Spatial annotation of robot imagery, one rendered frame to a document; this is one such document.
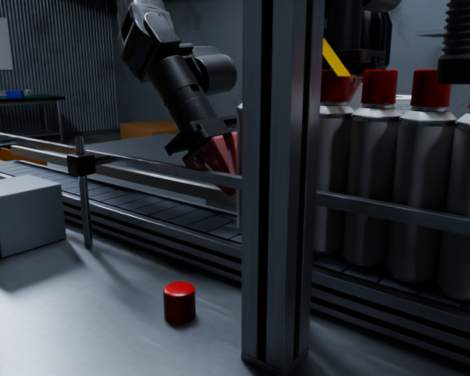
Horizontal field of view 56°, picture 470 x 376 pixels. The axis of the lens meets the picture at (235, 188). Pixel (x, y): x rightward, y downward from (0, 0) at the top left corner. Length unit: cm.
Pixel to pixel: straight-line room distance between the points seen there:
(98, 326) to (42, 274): 16
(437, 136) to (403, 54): 374
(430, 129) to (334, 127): 10
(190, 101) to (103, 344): 32
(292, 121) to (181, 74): 31
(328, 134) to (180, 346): 26
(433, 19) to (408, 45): 26
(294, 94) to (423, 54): 377
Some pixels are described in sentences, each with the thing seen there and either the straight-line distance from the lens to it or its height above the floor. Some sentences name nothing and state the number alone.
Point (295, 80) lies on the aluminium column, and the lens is 33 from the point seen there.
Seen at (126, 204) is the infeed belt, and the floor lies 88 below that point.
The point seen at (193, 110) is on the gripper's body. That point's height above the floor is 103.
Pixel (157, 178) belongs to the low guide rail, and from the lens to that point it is 75.
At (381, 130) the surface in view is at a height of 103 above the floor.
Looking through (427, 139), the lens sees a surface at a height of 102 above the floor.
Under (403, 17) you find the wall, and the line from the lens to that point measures 422.
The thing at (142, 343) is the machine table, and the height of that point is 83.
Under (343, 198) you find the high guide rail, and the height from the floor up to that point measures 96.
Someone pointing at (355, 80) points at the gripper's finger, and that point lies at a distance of 57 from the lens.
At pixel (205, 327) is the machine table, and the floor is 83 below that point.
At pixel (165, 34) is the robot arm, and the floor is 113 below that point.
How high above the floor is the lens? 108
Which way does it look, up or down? 15 degrees down
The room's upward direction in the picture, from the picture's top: straight up
